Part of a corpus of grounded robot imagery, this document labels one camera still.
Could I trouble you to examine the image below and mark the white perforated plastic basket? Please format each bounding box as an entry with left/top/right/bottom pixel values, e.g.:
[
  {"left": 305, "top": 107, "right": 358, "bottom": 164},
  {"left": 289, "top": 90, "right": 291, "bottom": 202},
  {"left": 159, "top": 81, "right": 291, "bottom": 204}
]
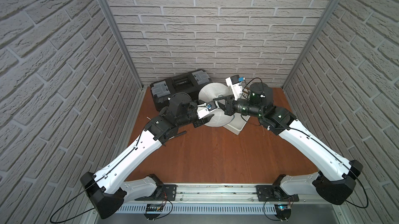
[{"left": 223, "top": 87, "right": 250, "bottom": 136}]

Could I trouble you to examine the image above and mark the right controller board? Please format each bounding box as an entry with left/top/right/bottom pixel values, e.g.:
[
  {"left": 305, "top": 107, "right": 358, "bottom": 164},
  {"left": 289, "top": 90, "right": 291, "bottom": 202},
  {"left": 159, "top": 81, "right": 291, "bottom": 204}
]
[{"left": 274, "top": 205, "right": 292, "bottom": 222}]

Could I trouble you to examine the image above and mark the aluminium corner post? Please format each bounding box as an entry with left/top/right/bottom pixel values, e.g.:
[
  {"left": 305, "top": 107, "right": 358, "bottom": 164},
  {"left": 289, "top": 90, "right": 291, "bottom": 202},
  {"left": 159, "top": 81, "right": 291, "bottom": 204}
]
[
  {"left": 97, "top": 0, "right": 143, "bottom": 90},
  {"left": 281, "top": 0, "right": 341, "bottom": 91}
]

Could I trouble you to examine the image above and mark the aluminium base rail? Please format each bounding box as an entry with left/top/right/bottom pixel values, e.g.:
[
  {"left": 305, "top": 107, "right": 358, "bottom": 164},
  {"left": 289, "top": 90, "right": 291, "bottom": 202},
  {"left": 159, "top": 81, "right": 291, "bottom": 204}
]
[{"left": 81, "top": 182, "right": 355, "bottom": 224}]

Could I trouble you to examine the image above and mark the black plastic toolbox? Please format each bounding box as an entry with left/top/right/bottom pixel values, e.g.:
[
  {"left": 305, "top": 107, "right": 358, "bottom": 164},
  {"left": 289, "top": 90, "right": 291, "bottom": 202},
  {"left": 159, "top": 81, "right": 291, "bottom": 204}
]
[{"left": 150, "top": 69, "right": 212, "bottom": 111}]

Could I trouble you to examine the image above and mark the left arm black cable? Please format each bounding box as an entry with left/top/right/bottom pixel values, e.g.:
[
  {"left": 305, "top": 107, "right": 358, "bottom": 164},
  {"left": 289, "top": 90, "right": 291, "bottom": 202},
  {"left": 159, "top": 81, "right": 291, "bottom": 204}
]
[{"left": 49, "top": 177, "right": 107, "bottom": 224}]

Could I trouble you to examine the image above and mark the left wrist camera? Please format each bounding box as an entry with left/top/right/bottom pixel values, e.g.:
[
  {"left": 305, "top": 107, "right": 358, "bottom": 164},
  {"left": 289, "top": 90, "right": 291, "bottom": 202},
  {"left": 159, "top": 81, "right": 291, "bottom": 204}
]
[{"left": 196, "top": 100, "right": 219, "bottom": 118}]

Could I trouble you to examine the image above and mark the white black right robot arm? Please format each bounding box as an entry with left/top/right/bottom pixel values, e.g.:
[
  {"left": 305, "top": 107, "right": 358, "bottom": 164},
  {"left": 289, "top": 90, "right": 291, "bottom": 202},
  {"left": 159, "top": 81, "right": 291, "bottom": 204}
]
[{"left": 223, "top": 76, "right": 363, "bottom": 205}]

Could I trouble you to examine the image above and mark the left aluminium corner post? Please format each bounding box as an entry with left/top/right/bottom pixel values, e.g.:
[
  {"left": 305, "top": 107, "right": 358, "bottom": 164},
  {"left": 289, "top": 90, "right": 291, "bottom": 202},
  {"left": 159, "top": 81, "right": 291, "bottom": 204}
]
[{"left": 97, "top": 0, "right": 143, "bottom": 90}]

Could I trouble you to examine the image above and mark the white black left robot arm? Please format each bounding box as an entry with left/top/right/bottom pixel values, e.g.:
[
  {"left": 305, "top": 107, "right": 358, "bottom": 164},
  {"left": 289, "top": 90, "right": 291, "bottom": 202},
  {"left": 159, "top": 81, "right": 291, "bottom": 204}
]
[{"left": 81, "top": 93, "right": 224, "bottom": 219}]

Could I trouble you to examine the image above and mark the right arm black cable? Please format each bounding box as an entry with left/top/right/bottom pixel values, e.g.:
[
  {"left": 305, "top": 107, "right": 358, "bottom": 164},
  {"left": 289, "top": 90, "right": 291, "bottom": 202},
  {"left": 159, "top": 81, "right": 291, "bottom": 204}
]
[{"left": 342, "top": 167, "right": 370, "bottom": 209}]

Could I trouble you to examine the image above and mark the left controller board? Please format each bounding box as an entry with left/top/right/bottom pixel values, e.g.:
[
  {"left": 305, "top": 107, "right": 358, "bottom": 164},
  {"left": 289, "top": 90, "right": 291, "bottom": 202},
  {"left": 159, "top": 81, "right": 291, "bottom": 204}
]
[{"left": 144, "top": 204, "right": 165, "bottom": 220}]

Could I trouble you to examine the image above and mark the right aluminium corner post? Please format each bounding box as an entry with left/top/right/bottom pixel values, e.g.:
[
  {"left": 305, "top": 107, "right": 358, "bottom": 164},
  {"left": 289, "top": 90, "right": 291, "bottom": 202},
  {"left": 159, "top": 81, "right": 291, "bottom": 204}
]
[{"left": 281, "top": 0, "right": 341, "bottom": 91}]

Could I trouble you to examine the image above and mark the black handled hammer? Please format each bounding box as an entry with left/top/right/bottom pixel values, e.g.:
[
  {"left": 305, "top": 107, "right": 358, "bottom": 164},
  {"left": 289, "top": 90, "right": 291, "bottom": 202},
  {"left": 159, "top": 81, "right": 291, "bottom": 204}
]
[{"left": 169, "top": 131, "right": 187, "bottom": 140}]

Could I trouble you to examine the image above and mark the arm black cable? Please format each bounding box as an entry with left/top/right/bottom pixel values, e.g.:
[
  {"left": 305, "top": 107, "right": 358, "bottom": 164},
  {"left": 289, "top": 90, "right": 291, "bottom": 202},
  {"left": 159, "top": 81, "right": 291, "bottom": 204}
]
[
  {"left": 49, "top": 177, "right": 107, "bottom": 224},
  {"left": 342, "top": 167, "right": 370, "bottom": 209}
]

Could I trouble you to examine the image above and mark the controller board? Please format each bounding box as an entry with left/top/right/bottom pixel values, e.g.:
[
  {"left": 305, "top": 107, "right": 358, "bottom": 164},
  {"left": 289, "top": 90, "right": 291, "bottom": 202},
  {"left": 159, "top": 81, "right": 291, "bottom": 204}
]
[
  {"left": 274, "top": 205, "right": 292, "bottom": 222},
  {"left": 144, "top": 204, "right": 165, "bottom": 220}
]

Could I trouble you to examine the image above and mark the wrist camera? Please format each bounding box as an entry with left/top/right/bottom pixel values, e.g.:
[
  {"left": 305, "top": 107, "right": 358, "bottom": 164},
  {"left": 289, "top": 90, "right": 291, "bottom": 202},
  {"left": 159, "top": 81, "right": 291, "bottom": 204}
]
[
  {"left": 196, "top": 100, "right": 219, "bottom": 118},
  {"left": 225, "top": 75, "right": 245, "bottom": 100}
]

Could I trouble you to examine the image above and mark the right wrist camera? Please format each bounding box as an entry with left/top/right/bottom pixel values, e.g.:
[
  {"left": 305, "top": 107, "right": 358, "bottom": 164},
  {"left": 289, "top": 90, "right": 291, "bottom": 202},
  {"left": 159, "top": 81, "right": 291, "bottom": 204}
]
[{"left": 225, "top": 75, "right": 245, "bottom": 100}]

